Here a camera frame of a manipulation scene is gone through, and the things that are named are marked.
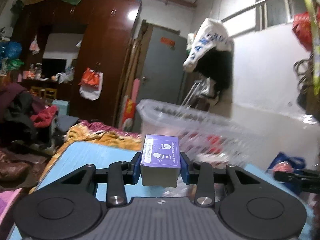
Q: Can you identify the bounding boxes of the purple medicine box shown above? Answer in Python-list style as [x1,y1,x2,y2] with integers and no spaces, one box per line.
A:
[140,134,181,187]

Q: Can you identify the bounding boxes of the blue woven bag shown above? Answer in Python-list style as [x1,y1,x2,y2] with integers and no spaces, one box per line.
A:
[266,152,306,176]

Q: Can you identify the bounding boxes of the white perforated plastic basket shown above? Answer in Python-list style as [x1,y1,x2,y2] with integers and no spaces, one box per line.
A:
[136,99,251,167]

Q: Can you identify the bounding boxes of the orange yellow blanket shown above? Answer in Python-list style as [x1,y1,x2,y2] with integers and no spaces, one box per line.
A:
[66,120,142,152]

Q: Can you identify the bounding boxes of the red white hanging bag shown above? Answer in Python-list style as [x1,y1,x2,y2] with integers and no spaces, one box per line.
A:
[79,68,104,101]

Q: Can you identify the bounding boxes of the grey door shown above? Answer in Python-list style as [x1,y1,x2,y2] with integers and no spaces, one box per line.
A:
[137,27,187,104]

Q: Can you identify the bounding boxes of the dark clothes pile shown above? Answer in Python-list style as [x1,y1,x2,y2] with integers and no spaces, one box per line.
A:
[1,83,58,155]

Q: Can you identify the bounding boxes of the white black hanging jacket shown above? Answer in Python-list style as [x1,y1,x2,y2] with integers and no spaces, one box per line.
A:
[183,17,233,99]

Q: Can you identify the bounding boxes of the dark red wooden wardrobe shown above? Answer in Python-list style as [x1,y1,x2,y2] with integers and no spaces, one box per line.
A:
[11,0,142,126]

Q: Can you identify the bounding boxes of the coiled cables on wall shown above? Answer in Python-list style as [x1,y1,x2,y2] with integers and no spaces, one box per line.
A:
[292,57,316,93]

